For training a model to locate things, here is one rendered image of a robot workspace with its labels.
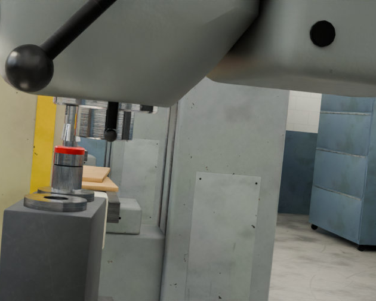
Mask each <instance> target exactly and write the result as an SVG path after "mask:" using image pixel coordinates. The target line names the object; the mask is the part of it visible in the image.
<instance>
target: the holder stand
mask: <svg viewBox="0 0 376 301"><path fill-rule="evenodd" d="M94 194H95V193H94V191H90V190H87V189H81V191H80V192H60V191H54V190H52V189H51V186H43V187H39V188H38V191H36V192H34V193H32V194H27V195H25V196H24V198H23V199H21V200H20V201H18V202H17V203H15V204H13V205H11V206H10V207H8V208H6V209H5V210H4V215H3V222H2V236H1V251H0V301H97V300H98V287H99V280H100V266H101V254H102V246H103V234H104V220H105V213H106V198H105V197H97V196H94Z"/></svg>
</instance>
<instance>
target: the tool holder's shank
mask: <svg viewBox="0 0 376 301"><path fill-rule="evenodd" d="M75 114H76V106H66V108H65V116H64V126H63V131H62V134H61V138H60V140H63V146H65V147H71V148H77V147H78V142H80V141H81V138H80V137H76V136H75V135H74V130H75V129H74V127H75Z"/></svg>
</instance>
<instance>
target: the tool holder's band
mask: <svg viewBox="0 0 376 301"><path fill-rule="evenodd" d="M54 152H57V153H65V154H72V155H84V154H85V149H84V148H82V147H77V148H71V147H65V146H63V145H57V146H55V148H54Z"/></svg>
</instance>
